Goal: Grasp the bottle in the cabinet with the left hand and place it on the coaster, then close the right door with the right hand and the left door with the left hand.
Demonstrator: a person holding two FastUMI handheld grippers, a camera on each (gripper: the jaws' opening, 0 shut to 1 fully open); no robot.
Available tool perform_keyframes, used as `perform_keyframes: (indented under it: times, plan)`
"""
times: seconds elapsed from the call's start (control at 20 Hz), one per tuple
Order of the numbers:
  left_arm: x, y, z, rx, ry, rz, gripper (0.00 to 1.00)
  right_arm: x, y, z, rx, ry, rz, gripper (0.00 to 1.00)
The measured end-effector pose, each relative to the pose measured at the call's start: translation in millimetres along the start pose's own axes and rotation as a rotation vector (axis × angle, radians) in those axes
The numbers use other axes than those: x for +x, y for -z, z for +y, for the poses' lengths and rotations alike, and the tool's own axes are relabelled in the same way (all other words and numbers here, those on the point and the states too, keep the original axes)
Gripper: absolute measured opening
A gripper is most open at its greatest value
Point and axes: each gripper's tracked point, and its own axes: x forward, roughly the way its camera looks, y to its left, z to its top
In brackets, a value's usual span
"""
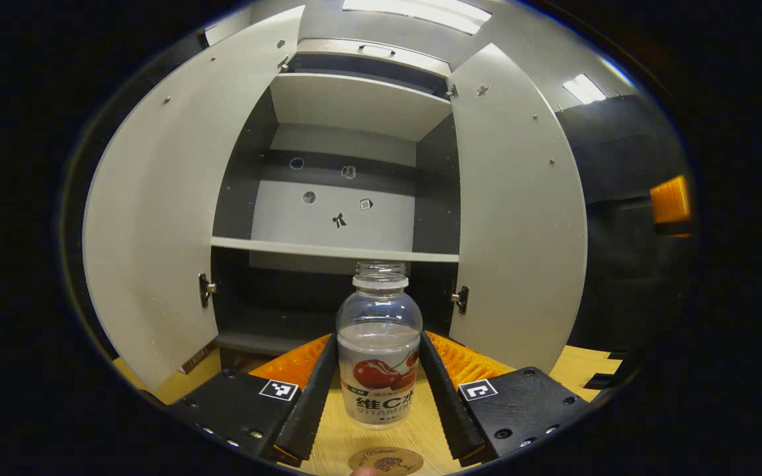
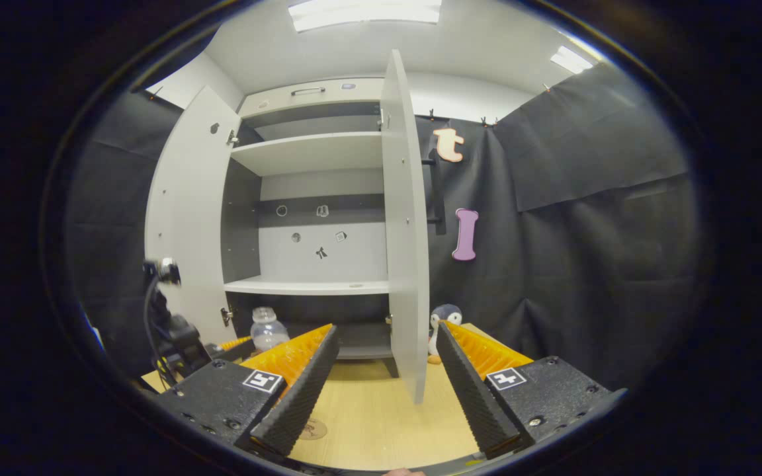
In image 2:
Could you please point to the grey white cabinet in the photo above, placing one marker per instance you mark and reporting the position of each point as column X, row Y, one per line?
column 354, row 258

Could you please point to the white cabinet shelf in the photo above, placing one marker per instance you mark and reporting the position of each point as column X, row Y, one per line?
column 308, row 152
column 308, row 286

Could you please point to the penguin plush toy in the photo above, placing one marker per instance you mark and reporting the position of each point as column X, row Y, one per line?
column 447, row 314

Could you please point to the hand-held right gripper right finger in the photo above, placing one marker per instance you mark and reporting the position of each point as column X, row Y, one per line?
column 473, row 396

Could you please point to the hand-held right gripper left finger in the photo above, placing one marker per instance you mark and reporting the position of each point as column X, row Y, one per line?
column 301, row 396

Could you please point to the clear plastic bottle red label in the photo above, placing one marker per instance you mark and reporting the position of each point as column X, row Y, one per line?
column 267, row 330

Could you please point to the small ceiling light panel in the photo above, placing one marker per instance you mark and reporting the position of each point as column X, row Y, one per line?
column 571, row 59

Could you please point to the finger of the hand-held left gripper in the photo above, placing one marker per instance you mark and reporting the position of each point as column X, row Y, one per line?
column 235, row 350

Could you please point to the black backdrop cloth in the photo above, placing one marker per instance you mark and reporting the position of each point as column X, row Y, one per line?
column 586, row 264

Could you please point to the large ceiling light panel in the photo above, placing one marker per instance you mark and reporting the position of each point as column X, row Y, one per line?
column 364, row 13

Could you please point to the cabinet door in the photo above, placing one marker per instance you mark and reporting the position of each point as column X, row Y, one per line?
column 404, row 264
column 189, row 211

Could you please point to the round cork coaster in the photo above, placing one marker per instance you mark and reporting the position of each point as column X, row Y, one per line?
column 315, row 431

